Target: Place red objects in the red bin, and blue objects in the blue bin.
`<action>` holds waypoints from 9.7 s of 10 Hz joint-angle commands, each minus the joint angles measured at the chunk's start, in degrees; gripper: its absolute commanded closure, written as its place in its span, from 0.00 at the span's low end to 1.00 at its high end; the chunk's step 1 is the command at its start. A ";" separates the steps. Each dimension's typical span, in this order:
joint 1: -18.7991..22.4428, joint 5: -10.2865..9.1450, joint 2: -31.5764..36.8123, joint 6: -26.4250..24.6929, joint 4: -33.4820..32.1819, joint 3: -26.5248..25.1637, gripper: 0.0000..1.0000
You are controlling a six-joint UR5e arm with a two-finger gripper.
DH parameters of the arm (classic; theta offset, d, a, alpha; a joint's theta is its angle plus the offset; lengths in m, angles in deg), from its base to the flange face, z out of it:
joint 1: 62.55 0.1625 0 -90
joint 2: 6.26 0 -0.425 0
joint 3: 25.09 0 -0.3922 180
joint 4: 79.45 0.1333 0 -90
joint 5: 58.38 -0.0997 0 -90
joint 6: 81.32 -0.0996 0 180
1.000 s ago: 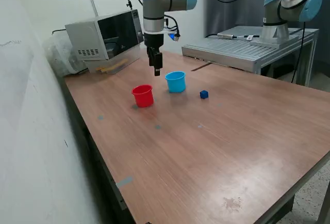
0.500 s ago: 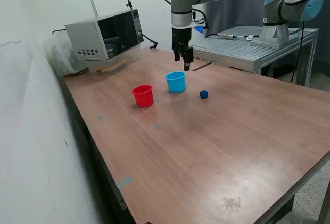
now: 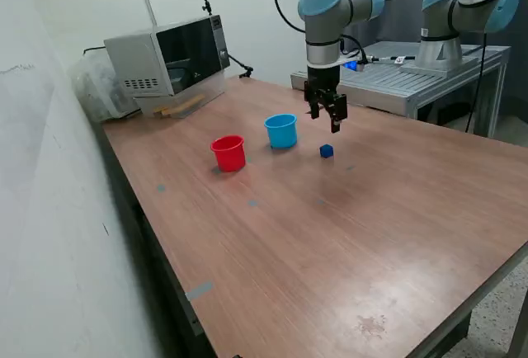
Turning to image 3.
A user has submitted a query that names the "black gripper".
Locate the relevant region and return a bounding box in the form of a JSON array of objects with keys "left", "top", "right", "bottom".
[{"left": 304, "top": 64, "right": 348, "bottom": 134}]

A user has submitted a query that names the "blue plastic cup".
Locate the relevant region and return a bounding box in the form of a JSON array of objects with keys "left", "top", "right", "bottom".
[{"left": 263, "top": 113, "right": 298, "bottom": 149}]

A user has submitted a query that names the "aluminium robot mounting table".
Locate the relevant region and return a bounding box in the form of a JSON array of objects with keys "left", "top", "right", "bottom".
[{"left": 290, "top": 40, "right": 512, "bottom": 139}]

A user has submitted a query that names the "red plastic cup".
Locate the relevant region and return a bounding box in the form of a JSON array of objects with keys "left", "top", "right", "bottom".
[{"left": 210, "top": 134, "right": 248, "bottom": 173}]

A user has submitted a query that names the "wooden stick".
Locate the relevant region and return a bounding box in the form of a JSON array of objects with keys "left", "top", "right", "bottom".
[
  {"left": 160, "top": 102, "right": 201, "bottom": 119},
  {"left": 152, "top": 93, "right": 206, "bottom": 115}
]

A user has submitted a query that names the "silver microwave oven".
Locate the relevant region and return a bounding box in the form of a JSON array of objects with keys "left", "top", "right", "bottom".
[{"left": 103, "top": 14, "right": 231, "bottom": 97}]

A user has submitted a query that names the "white rod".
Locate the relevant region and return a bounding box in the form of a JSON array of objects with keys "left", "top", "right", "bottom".
[{"left": 141, "top": 0, "right": 160, "bottom": 31}]

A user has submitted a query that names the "long grey tape piece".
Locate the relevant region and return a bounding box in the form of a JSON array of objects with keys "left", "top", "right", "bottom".
[{"left": 185, "top": 281, "right": 215, "bottom": 302}]

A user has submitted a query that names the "clear plastic bag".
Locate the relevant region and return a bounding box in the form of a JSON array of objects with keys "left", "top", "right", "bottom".
[{"left": 69, "top": 50, "right": 141, "bottom": 124}]

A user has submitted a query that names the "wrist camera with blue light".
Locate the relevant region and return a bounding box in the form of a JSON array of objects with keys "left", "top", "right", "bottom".
[{"left": 338, "top": 53, "right": 369, "bottom": 73}]

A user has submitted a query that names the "cable with silver connector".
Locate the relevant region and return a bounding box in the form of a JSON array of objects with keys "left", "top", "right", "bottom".
[{"left": 365, "top": 54, "right": 417, "bottom": 64}]

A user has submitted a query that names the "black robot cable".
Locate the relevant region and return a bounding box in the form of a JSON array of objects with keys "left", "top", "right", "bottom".
[{"left": 465, "top": 31, "right": 490, "bottom": 133}]

